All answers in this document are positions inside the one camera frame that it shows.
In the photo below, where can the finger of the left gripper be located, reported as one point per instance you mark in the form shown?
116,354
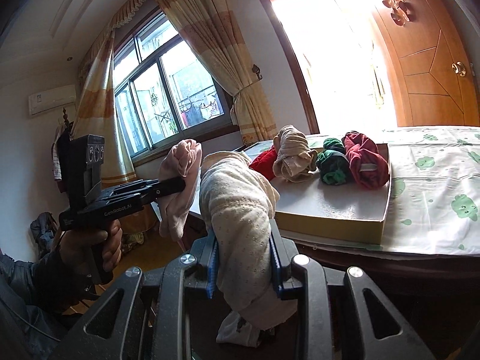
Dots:
164,188

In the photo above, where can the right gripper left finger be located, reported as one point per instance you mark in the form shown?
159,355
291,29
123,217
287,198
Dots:
206,252

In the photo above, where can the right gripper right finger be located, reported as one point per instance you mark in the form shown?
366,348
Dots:
282,250

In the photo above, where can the pink underwear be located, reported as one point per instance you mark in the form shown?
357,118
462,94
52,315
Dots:
178,175

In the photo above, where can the cream dotted underwear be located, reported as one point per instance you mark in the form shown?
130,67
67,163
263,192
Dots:
237,204

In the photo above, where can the red underwear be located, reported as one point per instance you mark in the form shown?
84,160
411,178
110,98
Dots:
263,163

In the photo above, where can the beige underwear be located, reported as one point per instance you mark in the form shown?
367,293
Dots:
295,161

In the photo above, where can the green underwear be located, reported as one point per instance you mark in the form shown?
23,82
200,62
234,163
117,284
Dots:
333,164

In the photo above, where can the maroon underwear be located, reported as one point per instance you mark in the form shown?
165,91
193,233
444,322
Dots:
368,167

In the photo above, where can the person's left jacket forearm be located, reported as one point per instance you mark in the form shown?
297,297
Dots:
34,299

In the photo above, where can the person's left hand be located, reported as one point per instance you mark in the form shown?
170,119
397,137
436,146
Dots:
75,246

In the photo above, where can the clothes on coat rack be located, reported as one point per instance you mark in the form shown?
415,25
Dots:
62,137

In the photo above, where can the dark bag on floor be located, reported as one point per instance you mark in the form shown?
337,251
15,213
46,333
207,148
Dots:
43,230

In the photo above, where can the flat cardboard box lid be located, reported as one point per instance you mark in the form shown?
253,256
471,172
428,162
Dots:
348,215

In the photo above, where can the sliding glass window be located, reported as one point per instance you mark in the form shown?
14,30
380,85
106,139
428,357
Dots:
163,93

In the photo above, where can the striped beige curtain left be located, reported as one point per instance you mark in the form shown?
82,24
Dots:
97,115

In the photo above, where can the striped beige curtain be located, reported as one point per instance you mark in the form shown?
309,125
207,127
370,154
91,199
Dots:
97,115
212,32

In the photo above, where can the curtain tieback hook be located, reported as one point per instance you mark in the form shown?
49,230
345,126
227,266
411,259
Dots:
256,70

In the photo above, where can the green patterned table cover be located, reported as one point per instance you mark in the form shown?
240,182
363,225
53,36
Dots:
434,203

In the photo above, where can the striped beige curtain right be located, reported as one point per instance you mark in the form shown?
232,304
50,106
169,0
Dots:
212,32

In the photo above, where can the orange wooden door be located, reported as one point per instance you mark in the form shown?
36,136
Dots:
426,91

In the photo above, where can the brass door knob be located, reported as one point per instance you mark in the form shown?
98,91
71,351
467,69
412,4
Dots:
459,68

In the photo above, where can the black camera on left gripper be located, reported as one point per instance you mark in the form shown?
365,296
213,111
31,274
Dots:
81,169

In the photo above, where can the white wall air conditioner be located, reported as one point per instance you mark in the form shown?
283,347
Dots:
50,99

